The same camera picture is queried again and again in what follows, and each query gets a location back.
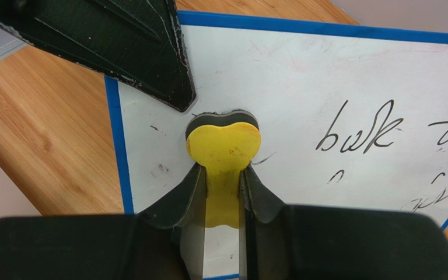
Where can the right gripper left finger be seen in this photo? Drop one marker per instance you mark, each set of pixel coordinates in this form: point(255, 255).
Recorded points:
point(170, 233)

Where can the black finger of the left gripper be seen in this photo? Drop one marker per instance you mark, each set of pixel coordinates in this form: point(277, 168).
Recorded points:
point(139, 43)

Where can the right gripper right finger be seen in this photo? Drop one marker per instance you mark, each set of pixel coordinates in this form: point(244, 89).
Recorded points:
point(262, 248)

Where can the yellow bone-shaped eraser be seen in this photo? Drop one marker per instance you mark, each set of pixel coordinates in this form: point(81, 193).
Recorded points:
point(224, 144)

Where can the blue framed whiteboard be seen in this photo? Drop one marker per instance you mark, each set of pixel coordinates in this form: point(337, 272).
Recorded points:
point(354, 140)

